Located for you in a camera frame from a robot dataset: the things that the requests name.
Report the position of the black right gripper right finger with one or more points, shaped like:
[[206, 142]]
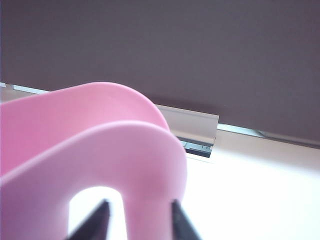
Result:
[[182, 222]]

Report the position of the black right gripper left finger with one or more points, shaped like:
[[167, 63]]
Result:
[[96, 222]]

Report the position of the pink plastic watering can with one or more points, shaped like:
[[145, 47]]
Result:
[[100, 155]]

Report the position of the silver table edge rail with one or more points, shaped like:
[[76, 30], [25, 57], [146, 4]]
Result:
[[240, 128]]

